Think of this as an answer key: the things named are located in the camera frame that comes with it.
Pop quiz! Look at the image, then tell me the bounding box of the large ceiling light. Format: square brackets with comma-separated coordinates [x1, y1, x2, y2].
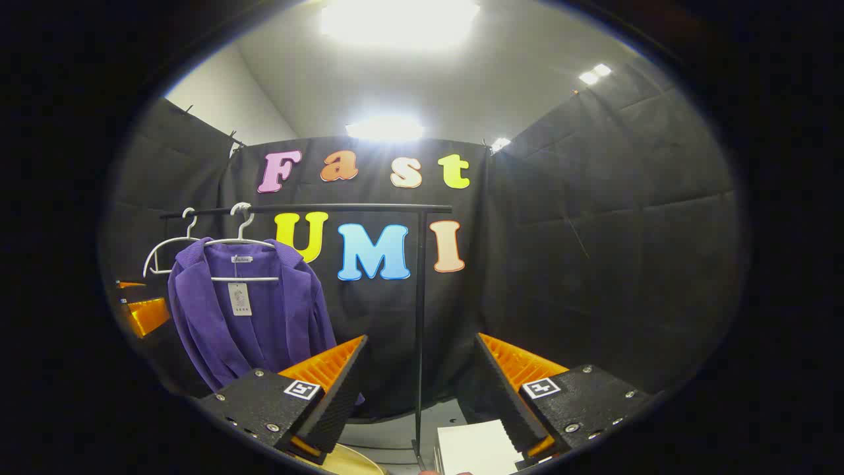
[320, 0, 482, 50]

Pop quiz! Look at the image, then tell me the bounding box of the white clothes hanger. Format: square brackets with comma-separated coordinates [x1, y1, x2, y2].
[142, 207, 202, 278]
[203, 202, 280, 283]

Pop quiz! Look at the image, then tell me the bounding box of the purple ribbed jacket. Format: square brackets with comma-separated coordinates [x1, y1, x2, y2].
[167, 237, 365, 406]

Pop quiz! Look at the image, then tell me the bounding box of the ceiling light panel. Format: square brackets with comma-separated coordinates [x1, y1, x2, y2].
[345, 117, 425, 142]

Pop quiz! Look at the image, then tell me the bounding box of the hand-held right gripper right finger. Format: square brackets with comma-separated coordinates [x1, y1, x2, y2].
[475, 332, 653, 470]

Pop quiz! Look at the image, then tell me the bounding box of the black metal clothes rack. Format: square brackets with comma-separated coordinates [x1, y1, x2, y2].
[160, 203, 454, 470]

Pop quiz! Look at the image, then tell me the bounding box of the black backdrop cloth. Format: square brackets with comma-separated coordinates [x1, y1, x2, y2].
[99, 59, 749, 423]

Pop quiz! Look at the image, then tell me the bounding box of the tan round object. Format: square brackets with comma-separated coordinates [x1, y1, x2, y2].
[297, 443, 386, 475]

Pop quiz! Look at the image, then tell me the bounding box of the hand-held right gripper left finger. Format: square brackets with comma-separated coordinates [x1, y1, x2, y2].
[198, 334, 369, 466]

